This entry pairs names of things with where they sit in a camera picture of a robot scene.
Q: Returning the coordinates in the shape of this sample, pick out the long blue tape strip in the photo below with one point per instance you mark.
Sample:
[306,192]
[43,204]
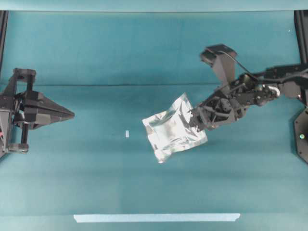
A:
[173,217]

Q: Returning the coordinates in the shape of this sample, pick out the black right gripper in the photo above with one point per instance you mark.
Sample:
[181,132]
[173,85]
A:
[227,104]

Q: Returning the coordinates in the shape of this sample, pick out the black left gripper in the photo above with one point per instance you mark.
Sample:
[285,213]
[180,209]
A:
[39,111]

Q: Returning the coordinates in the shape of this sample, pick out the silver zip bag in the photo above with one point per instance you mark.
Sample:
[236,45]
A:
[169,131]

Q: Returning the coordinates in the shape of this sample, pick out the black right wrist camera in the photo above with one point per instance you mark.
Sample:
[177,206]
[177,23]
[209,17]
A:
[220,58]

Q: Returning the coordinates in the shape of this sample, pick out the black aluminium frame rail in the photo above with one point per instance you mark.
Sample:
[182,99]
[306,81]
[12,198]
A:
[3,27]

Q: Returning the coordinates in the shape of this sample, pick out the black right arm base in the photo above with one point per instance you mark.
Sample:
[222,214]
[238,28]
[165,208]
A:
[300,125]

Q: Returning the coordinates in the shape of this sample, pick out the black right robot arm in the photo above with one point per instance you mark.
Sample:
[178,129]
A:
[290,80]

